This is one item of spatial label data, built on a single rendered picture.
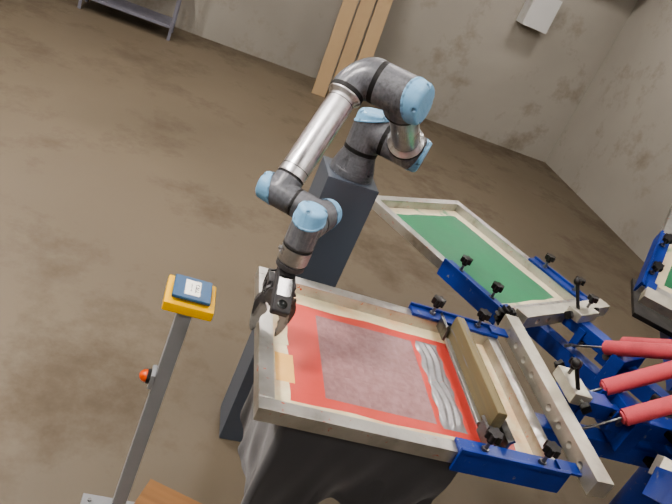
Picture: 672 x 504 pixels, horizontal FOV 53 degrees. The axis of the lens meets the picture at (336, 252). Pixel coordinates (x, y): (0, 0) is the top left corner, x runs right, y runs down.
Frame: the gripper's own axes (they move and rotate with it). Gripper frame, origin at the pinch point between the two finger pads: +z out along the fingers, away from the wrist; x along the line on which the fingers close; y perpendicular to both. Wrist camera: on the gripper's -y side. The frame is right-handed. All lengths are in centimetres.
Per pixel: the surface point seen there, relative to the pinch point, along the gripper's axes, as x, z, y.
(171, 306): 23.3, 3.8, 5.5
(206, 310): 14.6, 2.8, 6.2
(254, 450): -8.3, 32.7, -7.7
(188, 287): 20.3, 1.1, 11.7
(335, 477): -26.1, 22.6, -21.2
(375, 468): -34.5, 16.6, -21.4
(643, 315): -174, 3, 86
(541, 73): -381, -10, 705
